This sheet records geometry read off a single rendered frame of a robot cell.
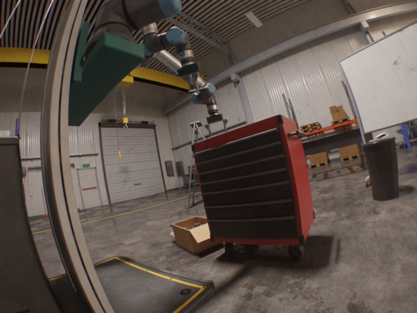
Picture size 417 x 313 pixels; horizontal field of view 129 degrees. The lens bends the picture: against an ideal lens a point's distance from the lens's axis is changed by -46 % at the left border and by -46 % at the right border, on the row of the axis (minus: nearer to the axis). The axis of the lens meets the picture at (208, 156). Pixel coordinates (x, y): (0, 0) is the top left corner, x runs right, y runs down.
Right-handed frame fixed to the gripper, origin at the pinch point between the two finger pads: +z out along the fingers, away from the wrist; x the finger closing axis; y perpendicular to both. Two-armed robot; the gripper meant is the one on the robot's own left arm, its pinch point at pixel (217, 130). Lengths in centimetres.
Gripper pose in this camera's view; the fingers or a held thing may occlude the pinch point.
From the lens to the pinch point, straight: 153.6
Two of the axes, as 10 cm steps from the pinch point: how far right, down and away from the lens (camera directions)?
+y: 3.0, 0.2, 9.5
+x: -9.3, 2.2, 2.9
